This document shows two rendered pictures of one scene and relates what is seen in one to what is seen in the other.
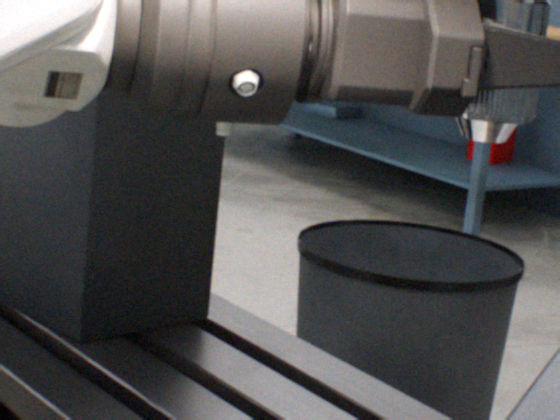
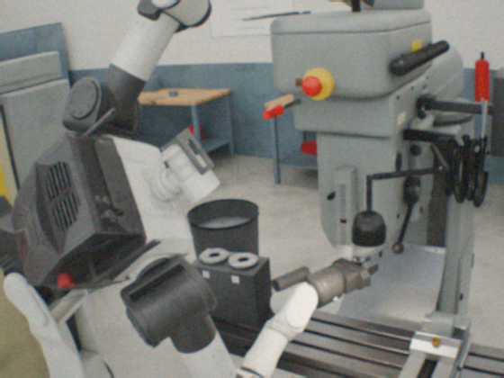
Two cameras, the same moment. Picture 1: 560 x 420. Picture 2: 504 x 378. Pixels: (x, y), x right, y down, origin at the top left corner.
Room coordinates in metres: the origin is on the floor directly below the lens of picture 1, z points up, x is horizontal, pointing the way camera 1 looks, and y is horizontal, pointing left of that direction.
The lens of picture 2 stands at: (-0.38, 0.53, 1.92)
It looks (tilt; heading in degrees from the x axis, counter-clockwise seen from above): 20 degrees down; 342
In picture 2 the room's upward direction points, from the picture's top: 5 degrees counter-clockwise
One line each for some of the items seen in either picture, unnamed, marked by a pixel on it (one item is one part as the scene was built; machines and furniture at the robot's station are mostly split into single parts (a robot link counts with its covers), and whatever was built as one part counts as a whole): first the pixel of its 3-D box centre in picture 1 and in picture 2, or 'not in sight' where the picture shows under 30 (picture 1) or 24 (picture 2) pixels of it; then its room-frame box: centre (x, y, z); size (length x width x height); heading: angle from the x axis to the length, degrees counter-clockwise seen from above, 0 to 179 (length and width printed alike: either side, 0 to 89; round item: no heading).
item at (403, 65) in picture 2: not in sight; (423, 55); (0.56, -0.21, 1.79); 0.45 x 0.04 x 0.04; 129
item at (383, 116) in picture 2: not in sight; (366, 97); (0.68, -0.12, 1.68); 0.34 x 0.24 x 0.10; 129
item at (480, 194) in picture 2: not in sight; (459, 168); (0.67, -0.42, 1.45); 0.18 x 0.16 x 0.21; 129
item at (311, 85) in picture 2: not in sight; (312, 85); (0.50, 0.11, 1.76); 0.04 x 0.03 x 0.04; 39
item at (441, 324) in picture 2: not in sight; (441, 327); (0.47, -0.24, 1.10); 0.06 x 0.05 x 0.06; 38
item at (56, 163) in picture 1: (71, 167); (231, 285); (0.99, 0.18, 1.09); 0.22 x 0.12 x 0.20; 45
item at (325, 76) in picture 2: not in sight; (318, 84); (0.51, 0.09, 1.76); 0.06 x 0.02 x 0.06; 39
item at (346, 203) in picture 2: not in sight; (346, 211); (0.59, 0.00, 1.45); 0.04 x 0.04 x 0.21; 39
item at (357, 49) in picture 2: not in sight; (360, 45); (0.66, -0.10, 1.81); 0.47 x 0.26 x 0.16; 129
